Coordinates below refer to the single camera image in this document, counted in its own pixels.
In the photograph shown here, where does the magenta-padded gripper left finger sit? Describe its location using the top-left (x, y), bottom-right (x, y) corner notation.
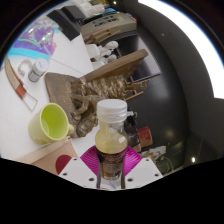
top-left (58, 146), bottom-right (100, 189)

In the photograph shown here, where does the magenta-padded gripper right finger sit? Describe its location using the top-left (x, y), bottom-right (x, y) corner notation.
top-left (121, 146), bottom-right (164, 189)

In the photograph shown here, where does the clear bottle with white cap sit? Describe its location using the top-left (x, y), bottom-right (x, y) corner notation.
top-left (94, 98), bottom-right (129, 181)

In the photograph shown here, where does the flat round red coaster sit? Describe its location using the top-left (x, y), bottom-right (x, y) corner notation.
top-left (55, 154), bottom-right (73, 175)

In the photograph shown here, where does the red box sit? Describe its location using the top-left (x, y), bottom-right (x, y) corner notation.
top-left (137, 126), bottom-right (154, 148)

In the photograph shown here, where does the light wooden drawing board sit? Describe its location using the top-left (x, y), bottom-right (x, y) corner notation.
top-left (14, 136), bottom-right (81, 176)

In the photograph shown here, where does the yellow-green mug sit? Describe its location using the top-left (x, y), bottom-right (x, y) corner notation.
top-left (27, 102), bottom-right (75, 145)

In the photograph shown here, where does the wooden easel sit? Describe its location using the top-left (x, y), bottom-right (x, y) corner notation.
top-left (124, 79), bottom-right (149, 101)
top-left (83, 28), bottom-right (123, 46)

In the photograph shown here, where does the golden relief sculpture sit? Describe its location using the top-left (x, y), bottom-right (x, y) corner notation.
top-left (44, 48), bottom-right (150, 139)

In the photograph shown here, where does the small jar with white lid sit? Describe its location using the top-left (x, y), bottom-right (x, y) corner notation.
top-left (27, 58), bottom-right (50, 83)

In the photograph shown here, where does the white plaster bust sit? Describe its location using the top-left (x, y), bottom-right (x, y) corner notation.
top-left (105, 53), bottom-right (118, 64)
top-left (99, 40), bottom-right (120, 56)

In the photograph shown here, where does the white chair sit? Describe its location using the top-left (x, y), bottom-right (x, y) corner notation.
top-left (85, 43), bottom-right (101, 60)

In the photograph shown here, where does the colourful painting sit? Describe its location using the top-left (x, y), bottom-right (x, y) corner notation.
top-left (7, 16), bottom-right (63, 63)

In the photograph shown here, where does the long ceiling light strip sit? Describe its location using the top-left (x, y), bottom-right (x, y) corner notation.
top-left (138, 0), bottom-right (224, 100)

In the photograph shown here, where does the black flat case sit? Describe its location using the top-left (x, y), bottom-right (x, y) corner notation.
top-left (46, 9), bottom-right (83, 42)
top-left (62, 4), bottom-right (88, 23)

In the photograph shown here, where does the beige cabinet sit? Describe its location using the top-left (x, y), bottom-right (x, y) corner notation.
top-left (80, 13), bottom-right (138, 43)

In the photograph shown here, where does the dark wall screen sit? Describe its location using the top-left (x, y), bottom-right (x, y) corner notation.
top-left (116, 34), bottom-right (163, 83)

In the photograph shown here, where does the wooden handled wire tool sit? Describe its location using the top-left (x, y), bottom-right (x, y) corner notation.
top-left (3, 57), bottom-right (39, 113)

